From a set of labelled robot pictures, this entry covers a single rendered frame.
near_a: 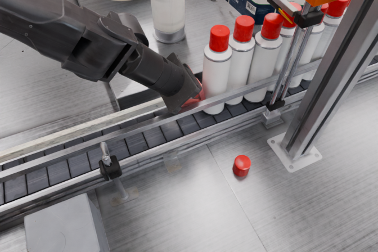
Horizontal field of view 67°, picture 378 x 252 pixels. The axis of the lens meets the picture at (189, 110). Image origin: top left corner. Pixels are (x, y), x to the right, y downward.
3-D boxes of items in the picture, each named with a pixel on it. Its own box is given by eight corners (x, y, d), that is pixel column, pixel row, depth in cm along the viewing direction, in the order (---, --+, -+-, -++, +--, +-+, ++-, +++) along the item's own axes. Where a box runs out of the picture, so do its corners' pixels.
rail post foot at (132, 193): (136, 185, 58) (135, 184, 57) (139, 197, 56) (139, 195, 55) (109, 195, 57) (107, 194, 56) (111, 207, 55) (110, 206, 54)
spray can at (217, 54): (211, 94, 66) (219, 16, 50) (228, 106, 64) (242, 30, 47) (196, 106, 64) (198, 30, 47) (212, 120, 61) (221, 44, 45)
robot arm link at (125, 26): (71, 76, 39) (103, 28, 35) (59, 27, 45) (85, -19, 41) (140, 95, 48) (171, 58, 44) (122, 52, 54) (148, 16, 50)
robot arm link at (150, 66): (116, 80, 41) (142, 53, 39) (105, 50, 45) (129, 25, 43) (148, 94, 47) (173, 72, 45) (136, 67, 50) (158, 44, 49)
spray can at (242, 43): (237, 86, 67) (252, 9, 51) (246, 103, 64) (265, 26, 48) (216, 91, 66) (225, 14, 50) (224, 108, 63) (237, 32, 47)
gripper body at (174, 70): (179, 55, 54) (153, 37, 48) (203, 91, 48) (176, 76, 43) (156, 78, 56) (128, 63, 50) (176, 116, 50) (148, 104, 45)
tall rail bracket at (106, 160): (123, 169, 60) (104, 124, 47) (134, 200, 56) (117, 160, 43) (108, 175, 59) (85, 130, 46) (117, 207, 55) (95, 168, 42)
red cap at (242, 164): (250, 175, 59) (253, 168, 56) (234, 177, 59) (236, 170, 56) (246, 160, 61) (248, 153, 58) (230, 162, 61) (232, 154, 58)
